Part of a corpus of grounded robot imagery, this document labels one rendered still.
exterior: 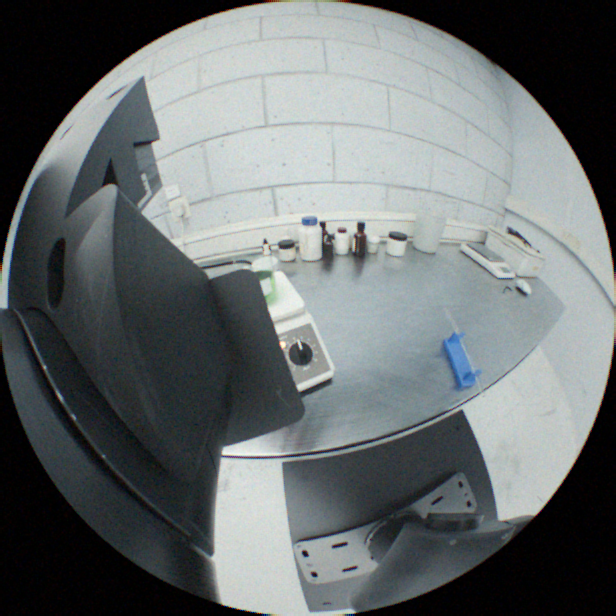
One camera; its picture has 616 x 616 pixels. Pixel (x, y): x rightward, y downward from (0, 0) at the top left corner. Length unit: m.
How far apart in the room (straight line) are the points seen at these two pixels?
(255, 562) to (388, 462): 0.21
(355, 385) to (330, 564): 0.24
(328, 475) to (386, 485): 0.07
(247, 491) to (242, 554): 0.10
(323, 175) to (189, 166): 0.49
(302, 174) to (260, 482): 0.77
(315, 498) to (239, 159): 0.82
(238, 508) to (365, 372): 0.26
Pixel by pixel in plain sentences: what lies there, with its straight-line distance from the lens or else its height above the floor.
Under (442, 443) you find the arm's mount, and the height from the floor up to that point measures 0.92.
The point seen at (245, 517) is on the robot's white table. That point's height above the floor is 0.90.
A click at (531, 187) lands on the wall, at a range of 1.53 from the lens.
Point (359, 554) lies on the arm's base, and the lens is 0.25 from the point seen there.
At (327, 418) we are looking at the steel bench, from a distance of 0.25.
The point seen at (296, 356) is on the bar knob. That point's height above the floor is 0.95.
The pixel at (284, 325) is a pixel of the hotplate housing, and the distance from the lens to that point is 0.25.
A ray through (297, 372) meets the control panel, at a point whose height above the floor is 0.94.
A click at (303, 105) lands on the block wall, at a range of 0.76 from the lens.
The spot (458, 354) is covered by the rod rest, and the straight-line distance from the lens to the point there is 0.37.
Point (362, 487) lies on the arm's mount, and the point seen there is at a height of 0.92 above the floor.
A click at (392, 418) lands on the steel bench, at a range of 0.27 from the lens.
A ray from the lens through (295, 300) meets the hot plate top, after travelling 0.26.
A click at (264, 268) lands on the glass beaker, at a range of 0.22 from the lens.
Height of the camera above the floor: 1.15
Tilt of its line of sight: 41 degrees down
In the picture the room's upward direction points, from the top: 4 degrees counter-clockwise
